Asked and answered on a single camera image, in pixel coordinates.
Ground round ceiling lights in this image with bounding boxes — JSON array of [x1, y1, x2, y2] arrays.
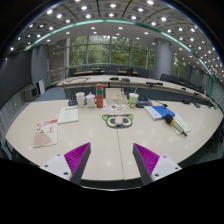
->
[[8, 0, 224, 73]]

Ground red drink bottle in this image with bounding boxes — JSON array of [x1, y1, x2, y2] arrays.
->
[[95, 83, 105, 109]]

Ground cream paper booklet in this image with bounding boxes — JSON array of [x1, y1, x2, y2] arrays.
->
[[57, 105, 80, 125]]

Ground curved wooden conference table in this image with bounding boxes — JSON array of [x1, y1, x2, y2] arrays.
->
[[56, 74, 214, 104]]

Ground pink computer mouse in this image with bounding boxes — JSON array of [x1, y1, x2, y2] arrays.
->
[[114, 115, 124, 126]]

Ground green-printed paper drink cup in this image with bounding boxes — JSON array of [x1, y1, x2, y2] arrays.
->
[[128, 92, 140, 109]]

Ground dark office chairs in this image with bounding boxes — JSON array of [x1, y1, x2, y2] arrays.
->
[[68, 64, 208, 91]]

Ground cream cardboard box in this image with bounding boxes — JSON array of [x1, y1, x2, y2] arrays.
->
[[105, 87, 128, 105]]

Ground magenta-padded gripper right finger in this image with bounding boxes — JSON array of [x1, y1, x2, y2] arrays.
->
[[132, 143, 183, 186]]

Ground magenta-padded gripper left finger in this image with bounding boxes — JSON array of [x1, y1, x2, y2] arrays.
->
[[39, 142, 92, 186]]

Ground white paper cup stack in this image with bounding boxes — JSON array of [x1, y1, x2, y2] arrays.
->
[[75, 91, 86, 108]]

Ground blue and white book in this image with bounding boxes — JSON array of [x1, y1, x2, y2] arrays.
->
[[143, 105, 176, 121]]

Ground black handheld microphone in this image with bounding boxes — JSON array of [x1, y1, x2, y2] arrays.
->
[[163, 113, 188, 137]]

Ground white lidded ceramic mug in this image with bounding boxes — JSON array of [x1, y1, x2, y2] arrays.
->
[[85, 92, 97, 109]]

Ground red fan-print magazine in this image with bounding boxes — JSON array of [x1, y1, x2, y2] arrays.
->
[[33, 118, 59, 149]]

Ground black cat-face mouse pad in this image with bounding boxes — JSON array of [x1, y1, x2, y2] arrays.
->
[[101, 113, 134, 129]]

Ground colourful sticker sheet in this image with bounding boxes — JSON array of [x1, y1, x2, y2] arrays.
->
[[103, 102, 128, 112]]

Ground white paper sheets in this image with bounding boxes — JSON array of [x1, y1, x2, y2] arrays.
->
[[171, 112, 191, 135]]

